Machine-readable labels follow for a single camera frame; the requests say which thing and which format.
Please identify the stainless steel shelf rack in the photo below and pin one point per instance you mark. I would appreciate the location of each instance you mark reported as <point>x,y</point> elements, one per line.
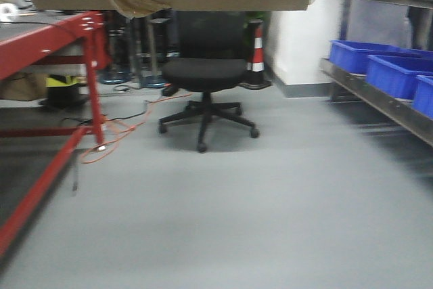
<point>395,109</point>

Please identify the red white traffic cone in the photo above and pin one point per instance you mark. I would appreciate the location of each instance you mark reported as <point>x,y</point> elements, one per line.
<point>255,76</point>

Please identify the black office chair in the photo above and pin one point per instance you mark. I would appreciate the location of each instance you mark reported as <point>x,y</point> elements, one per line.
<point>212,58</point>

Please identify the crumpled brown packing tape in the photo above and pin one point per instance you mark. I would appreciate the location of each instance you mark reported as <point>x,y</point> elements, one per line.
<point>138,8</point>

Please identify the blue plastic bin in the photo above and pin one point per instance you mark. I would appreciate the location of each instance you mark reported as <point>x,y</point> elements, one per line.
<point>352,56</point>
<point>422,101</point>
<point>396,75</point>

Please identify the yellow black box under table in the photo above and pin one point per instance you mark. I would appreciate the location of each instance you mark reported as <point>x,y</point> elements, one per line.
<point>54,80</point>

